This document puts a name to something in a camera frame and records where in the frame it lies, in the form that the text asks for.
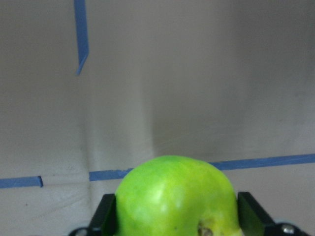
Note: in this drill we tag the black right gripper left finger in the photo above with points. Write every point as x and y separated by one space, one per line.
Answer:
104 220

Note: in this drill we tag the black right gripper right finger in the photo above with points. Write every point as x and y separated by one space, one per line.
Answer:
253 219

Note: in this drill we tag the green apple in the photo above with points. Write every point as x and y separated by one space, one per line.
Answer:
176 196

